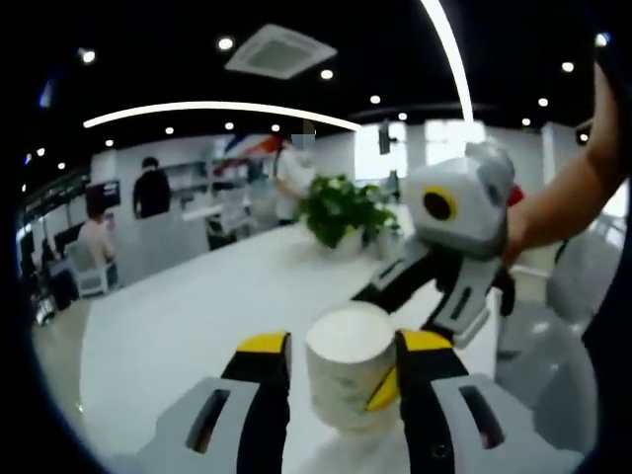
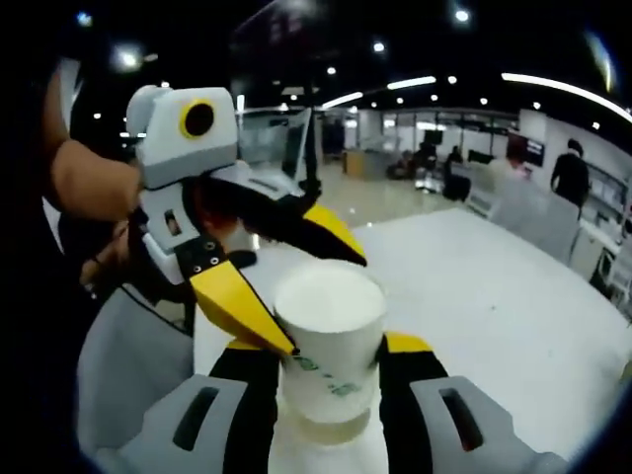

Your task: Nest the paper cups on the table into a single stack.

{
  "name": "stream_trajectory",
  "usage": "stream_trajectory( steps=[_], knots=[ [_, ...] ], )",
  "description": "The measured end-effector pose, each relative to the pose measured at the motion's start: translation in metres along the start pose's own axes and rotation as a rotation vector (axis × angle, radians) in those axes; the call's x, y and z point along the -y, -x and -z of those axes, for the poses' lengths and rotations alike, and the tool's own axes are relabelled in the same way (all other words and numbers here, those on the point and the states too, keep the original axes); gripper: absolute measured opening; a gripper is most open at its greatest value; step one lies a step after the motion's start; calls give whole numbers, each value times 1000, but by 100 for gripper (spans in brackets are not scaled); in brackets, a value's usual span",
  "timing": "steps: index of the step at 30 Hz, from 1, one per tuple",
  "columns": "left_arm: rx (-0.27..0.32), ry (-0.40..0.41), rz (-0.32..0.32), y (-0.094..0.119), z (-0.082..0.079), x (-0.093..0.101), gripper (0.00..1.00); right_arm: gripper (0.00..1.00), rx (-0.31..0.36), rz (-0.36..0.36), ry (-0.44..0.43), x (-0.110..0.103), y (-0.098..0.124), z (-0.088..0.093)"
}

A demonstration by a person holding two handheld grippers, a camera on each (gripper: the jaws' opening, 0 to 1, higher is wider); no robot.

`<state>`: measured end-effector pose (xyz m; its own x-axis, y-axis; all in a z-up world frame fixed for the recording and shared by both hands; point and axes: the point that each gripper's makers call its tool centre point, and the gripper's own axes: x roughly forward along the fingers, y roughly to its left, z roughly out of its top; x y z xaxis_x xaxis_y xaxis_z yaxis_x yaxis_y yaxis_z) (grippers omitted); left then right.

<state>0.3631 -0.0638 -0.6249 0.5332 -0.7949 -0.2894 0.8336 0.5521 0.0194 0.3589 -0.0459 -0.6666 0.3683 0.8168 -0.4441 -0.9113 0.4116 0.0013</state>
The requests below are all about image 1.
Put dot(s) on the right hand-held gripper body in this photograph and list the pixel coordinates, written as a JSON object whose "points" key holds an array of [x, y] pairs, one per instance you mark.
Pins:
{"points": [[474, 217]]}

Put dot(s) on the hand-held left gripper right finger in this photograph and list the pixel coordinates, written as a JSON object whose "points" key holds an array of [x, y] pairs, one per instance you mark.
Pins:
{"points": [[429, 419]]}

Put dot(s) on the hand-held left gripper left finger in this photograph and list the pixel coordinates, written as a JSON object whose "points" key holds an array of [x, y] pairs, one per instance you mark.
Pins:
{"points": [[261, 419]]}

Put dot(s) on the white paper cup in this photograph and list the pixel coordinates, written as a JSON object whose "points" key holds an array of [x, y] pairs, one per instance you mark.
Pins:
{"points": [[340, 355]]}

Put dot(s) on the green potted plant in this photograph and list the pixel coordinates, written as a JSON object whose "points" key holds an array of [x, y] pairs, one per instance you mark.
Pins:
{"points": [[345, 212]]}

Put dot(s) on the grey office chair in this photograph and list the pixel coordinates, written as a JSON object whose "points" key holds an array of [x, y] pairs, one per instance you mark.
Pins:
{"points": [[582, 276]]}

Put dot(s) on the white table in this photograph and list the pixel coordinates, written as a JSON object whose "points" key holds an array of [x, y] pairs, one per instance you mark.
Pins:
{"points": [[197, 321]]}

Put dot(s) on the dark hanging screen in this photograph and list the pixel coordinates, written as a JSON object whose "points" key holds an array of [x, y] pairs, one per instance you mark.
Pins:
{"points": [[386, 138]]}

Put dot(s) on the person's dark shirt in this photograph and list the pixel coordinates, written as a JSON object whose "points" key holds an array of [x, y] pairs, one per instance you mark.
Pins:
{"points": [[607, 355]]}

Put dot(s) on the arched ceiling light strip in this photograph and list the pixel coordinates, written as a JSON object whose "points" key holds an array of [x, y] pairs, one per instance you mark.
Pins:
{"points": [[451, 44]]}

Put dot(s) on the grey partition screen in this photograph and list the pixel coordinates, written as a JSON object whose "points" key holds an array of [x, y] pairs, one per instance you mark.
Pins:
{"points": [[158, 252]]}

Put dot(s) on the white chair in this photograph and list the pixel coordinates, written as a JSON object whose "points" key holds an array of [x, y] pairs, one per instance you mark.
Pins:
{"points": [[91, 276]]}

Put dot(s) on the ceiling air conditioner vent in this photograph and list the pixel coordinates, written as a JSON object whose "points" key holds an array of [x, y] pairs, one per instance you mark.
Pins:
{"points": [[281, 52]]}

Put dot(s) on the long curved ceiling light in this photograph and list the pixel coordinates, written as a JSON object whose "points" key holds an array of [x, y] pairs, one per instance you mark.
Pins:
{"points": [[212, 105]]}

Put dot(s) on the group of ceiling spotlights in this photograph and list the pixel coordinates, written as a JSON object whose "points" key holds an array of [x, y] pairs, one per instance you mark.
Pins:
{"points": [[225, 43]]}

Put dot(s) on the dark wall screen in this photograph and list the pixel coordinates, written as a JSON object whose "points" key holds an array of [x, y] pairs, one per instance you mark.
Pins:
{"points": [[103, 195]]}

